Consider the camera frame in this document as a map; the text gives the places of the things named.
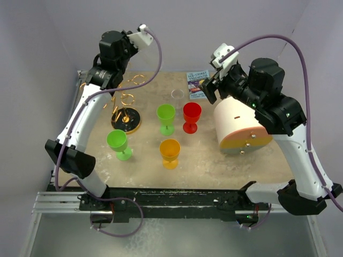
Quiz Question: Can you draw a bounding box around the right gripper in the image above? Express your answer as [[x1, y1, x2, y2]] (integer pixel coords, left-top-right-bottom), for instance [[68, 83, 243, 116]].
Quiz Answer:
[[199, 62, 264, 110]]

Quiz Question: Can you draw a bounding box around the red wine glass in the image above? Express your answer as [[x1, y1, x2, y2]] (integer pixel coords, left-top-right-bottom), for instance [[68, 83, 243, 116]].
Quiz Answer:
[[183, 102, 202, 134]]

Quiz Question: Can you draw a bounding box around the white round drawer box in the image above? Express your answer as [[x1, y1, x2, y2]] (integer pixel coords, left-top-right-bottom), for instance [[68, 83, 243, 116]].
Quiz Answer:
[[213, 97, 272, 155]]

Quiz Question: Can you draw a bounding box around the gold wine glass rack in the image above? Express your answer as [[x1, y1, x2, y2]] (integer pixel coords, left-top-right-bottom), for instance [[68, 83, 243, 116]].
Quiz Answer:
[[110, 91, 142, 134]]

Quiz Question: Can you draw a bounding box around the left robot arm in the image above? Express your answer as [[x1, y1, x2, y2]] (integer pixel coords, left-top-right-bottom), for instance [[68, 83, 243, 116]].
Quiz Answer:
[[44, 25, 155, 210]]

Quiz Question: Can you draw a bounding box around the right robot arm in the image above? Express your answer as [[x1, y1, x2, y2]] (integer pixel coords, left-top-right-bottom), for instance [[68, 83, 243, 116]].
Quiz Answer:
[[199, 58, 342, 216]]

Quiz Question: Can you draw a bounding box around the clear wine glass back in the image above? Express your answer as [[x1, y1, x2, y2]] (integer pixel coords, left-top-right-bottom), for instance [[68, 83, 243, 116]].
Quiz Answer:
[[171, 89, 185, 114]]

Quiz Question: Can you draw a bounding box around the green wine glass centre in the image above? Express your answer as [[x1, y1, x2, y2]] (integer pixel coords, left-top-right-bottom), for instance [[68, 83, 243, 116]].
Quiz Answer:
[[156, 104, 176, 136]]

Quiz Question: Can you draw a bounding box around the green wine glass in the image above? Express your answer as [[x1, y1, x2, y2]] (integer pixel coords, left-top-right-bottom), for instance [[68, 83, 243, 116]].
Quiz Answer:
[[156, 104, 176, 136], [106, 130, 132, 161]]

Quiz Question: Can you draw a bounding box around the orange wine glass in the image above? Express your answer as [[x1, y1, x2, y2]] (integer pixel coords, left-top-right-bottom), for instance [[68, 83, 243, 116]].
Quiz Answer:
[[159, 139, 181, 169]]

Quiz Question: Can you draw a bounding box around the green wine glass front left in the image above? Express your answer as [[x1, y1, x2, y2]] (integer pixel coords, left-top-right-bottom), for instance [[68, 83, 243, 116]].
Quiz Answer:
[[106, 130, 132, 161]]

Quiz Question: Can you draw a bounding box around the blue treehouse book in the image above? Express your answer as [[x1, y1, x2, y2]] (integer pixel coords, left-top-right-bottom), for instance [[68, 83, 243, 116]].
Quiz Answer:
[[186, 70, 210, 100]]

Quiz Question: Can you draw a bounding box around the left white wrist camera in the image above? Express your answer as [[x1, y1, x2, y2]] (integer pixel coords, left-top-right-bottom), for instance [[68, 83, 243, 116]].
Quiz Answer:
[[127, 24, 154, 50]]

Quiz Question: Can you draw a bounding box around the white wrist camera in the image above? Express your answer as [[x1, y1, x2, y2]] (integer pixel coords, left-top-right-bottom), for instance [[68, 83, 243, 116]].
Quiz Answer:
[[127, 24, 154, 50], [210, 43, 239, 80]]

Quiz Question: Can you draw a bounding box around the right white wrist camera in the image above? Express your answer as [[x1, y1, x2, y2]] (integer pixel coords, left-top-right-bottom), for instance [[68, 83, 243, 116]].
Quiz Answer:
[[210, 43, 239, 80]]

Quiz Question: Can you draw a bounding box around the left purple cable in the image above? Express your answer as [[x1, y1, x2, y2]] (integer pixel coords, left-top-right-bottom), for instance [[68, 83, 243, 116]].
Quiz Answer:
[[55, 25, 163, 238]]

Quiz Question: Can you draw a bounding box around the black base frame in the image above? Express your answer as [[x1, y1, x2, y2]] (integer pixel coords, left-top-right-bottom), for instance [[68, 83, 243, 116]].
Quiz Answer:
[[48, 171, 271, 224]]

